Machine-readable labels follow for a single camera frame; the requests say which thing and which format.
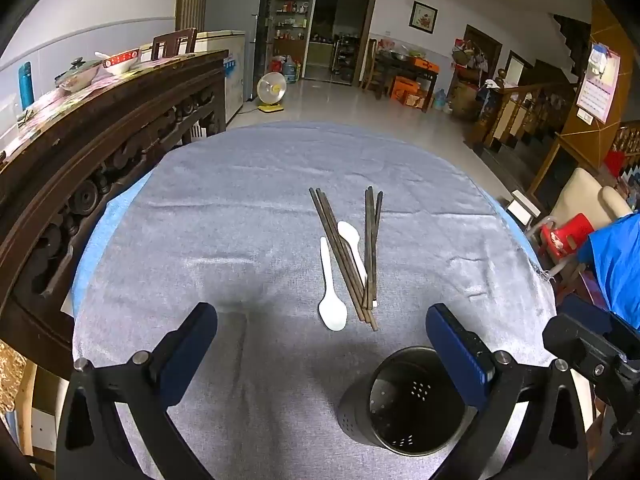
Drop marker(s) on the grey table cloth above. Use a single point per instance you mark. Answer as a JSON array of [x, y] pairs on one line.
[[225, 235]]

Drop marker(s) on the beige armchair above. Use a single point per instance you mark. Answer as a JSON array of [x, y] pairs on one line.
[[585, 195]]

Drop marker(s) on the framed wall picture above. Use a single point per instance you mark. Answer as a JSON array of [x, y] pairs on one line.
[[423, 16]]

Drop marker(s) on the flat orange box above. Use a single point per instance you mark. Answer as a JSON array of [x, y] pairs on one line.
[[425, 64]]

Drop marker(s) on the green lidded bowl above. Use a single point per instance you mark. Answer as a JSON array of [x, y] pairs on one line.
[[75, 75]]

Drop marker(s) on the white chest freezer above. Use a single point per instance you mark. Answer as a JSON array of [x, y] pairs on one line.
[[230, 75]]

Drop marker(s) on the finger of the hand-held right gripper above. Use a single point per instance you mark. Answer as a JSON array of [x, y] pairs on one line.
[[580, 345]]

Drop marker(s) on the red and white bowl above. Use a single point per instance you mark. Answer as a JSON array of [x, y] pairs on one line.
[[122, 60]]

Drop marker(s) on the red plastic stool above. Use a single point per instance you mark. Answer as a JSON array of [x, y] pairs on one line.
[[567, 235]]

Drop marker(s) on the grey refrigerator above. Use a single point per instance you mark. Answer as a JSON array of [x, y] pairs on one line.
[[235, 5]]

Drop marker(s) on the wooden stair railing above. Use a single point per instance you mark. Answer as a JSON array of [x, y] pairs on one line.
[[627, 140], [520, 110]]

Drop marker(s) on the dark wooden side table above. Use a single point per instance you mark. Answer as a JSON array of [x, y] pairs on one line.
[[400, 67]]

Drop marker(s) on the white plastic spoon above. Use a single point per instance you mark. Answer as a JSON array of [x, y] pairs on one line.
[[332, 315], [348, 234]]

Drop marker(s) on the round electric heater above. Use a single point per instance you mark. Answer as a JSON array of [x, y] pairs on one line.
[[271, 89]]

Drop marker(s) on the black perforated utensil holder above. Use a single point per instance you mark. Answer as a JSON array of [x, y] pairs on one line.
[[360, 410]]

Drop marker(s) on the metal rack cart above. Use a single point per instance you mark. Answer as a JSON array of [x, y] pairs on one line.
[[346, 57]]

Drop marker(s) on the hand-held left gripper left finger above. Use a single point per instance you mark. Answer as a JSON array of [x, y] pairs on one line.
[[192, 345]]

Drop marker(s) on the checkered plastic tablecloth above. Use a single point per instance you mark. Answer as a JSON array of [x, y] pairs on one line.
[[55, 102]]

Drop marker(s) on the blue thermos bottle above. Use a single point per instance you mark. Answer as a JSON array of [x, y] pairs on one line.
[[25, 85]]

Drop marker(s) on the pink wall calendar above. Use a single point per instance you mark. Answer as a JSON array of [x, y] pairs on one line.
[[597, 85]]

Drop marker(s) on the small white box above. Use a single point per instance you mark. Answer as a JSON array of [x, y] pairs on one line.
[[522, 207]]

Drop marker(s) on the dark wooden chair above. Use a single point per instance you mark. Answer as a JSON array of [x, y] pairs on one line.
[[172, 42]]

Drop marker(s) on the glass door shelf cabinet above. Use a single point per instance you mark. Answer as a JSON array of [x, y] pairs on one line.
[[292, 10]]

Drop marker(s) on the blue water jug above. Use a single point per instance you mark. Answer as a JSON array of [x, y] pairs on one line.
[[440, 100]]

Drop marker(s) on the blue garment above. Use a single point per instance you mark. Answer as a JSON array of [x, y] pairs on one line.
[[620, 260]]

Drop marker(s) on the orange cardboard box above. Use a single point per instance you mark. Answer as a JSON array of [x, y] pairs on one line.
[[405, 90]]

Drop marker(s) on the carved dark wooden table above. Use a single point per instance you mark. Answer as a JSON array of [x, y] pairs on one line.
[[75, 160]]

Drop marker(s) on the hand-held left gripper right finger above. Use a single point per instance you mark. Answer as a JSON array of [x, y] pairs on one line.
[[450, 345]]

